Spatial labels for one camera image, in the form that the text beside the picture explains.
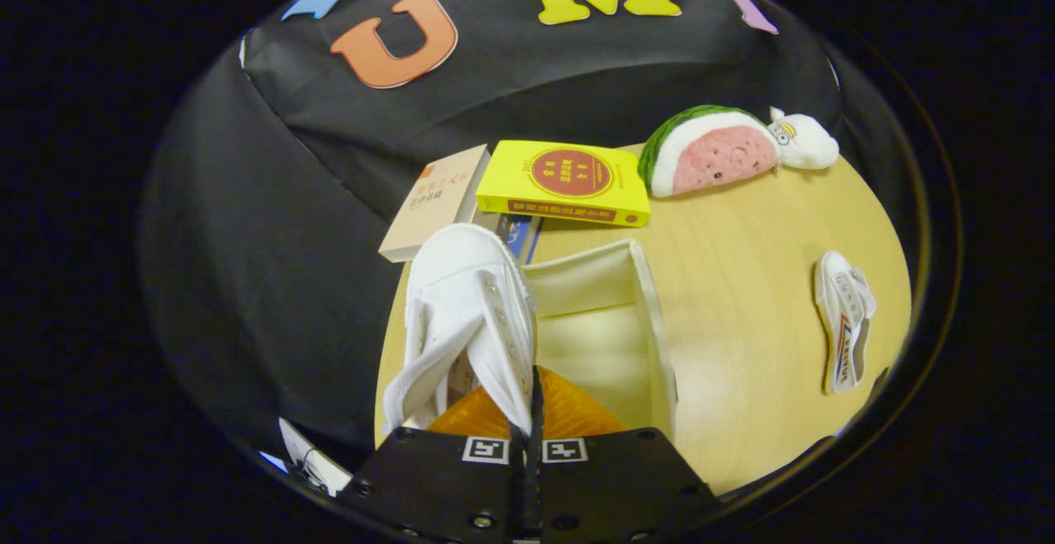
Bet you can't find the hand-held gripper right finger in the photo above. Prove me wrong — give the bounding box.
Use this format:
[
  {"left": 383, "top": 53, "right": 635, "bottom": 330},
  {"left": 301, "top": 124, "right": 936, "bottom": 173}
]
[{"left": 527, "top": 365, "right": 722, "bottom": 544}]

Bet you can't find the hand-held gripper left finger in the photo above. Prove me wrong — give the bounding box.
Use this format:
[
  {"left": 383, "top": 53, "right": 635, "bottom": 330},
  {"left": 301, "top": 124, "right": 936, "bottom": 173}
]
[{"left": 336, "top": 396, "right": 528, "bottom": 544}]

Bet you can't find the beige translucent storage box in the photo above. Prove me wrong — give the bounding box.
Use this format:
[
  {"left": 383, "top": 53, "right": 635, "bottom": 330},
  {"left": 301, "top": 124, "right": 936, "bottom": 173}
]
[{"left": 519, "top": 237, "right": 678, "bottom": 438}]

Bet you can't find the white canvas shoe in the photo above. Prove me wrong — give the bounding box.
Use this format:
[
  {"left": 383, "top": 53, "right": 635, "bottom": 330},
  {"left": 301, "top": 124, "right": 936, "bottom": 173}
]
[
  {"left": 381, "top": 223, "right": 538, "bottom": 438},
  {"left": 814, "top": 251, "right": 877, "bottom": 395}
]

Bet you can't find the white flat side table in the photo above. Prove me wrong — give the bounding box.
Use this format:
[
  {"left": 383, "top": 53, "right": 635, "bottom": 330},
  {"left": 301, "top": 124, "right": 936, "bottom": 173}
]
[{"left": 279, "top": 418, "right": 354, "bottom": 497}]

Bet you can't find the blue book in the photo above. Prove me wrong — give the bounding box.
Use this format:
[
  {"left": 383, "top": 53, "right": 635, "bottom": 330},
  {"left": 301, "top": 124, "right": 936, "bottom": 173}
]
[{"left": 495, "top": 213, "right": 545, "bottom": 266}]

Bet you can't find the beige book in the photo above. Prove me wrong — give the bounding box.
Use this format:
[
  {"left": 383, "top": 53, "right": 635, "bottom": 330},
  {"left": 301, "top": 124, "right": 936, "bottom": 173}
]
[{"left": 378, "top": 144, "right": 492, "bottom": 263}]

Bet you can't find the black backdrop cloth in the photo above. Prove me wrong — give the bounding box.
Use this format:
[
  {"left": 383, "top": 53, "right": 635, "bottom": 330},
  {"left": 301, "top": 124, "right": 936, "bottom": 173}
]
[{"left": 144, "top": 0, "right": 874, "bottom": 462}]

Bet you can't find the yellow book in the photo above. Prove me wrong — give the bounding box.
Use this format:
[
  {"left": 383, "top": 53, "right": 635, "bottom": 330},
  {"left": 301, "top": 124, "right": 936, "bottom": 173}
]
[{"left": 476, "top": 139, "right": 651, "bottom": 228}]

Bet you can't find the watermelon slice plush toy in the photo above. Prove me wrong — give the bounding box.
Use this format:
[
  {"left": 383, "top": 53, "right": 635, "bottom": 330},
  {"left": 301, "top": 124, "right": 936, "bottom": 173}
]
[{"left": 639, "top": 105, "right": 780, "bottom": 199}]

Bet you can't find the white plush toy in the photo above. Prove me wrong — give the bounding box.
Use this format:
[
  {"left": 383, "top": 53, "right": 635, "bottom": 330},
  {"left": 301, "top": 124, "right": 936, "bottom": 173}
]
[{"left": 768, "top": 106, "right": 841, "bottom": 171}]

